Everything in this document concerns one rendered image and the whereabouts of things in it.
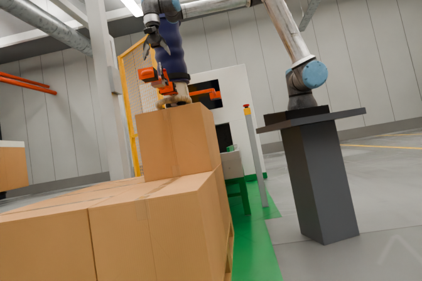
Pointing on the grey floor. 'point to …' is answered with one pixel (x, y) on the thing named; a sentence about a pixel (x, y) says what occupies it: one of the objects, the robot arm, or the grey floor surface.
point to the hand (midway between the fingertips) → (156, 58)
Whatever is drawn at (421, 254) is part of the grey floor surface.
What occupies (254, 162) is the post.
